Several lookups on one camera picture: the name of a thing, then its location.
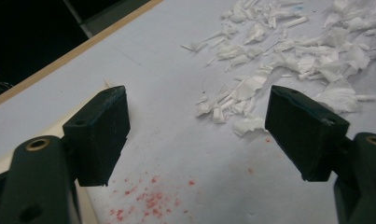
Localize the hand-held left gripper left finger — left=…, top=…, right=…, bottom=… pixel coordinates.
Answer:
left=63, top=85, right=132, bottom=188

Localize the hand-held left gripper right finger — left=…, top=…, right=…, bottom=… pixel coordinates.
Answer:
left=264, top=85, right=352, bottom=183

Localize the cream plastic dustpan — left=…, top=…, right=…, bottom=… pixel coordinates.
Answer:
left=0, top=78, right=114, bottom=224

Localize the pile of white paper scraps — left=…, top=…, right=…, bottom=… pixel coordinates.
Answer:
left=180, top=0, right=376, bottom=138

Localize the white table mat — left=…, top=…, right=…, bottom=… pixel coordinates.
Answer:
left=0, top=0, right=376, bottom=224

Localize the wooden table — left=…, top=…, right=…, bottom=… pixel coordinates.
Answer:
left=0, top=0, right=165, bottom=111

